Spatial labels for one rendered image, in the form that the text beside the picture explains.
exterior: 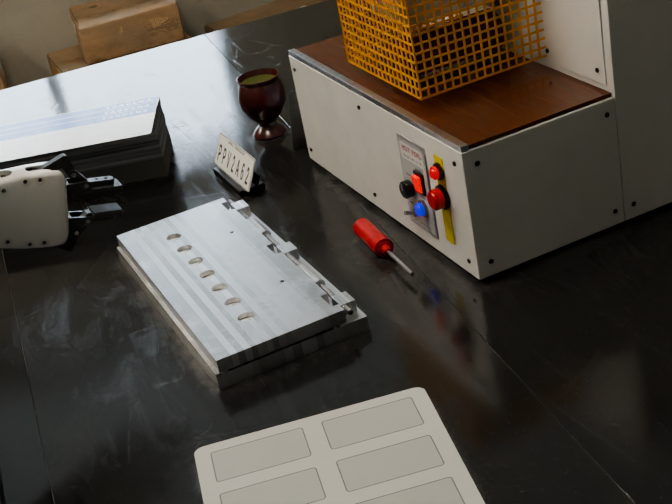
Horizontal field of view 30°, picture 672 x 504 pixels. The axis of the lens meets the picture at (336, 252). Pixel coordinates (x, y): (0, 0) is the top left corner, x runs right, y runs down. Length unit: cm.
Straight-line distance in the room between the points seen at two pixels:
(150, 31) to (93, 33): 21
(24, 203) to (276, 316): 34
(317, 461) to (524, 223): 46
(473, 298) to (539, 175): 18
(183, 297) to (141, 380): 14
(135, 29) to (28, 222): 325
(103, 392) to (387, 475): 44
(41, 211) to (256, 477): 46
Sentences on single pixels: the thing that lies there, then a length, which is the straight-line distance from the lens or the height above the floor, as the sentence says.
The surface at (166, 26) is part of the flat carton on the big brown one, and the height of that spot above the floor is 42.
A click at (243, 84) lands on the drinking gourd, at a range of 218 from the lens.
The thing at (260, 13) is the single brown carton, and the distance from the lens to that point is 516.
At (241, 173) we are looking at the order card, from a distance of 203.
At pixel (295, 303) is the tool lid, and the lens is 160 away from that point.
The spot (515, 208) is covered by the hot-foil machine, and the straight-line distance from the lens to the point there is 163.
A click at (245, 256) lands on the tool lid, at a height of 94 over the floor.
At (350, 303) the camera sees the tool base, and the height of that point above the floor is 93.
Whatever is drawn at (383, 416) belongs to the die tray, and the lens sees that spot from 141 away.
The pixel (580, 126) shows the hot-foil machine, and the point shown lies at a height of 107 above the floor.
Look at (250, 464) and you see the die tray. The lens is 138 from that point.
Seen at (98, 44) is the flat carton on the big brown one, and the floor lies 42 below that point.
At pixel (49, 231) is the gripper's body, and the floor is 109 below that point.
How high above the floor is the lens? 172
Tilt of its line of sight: 27 degrees down
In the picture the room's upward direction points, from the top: 12 degrees counter-clockwise
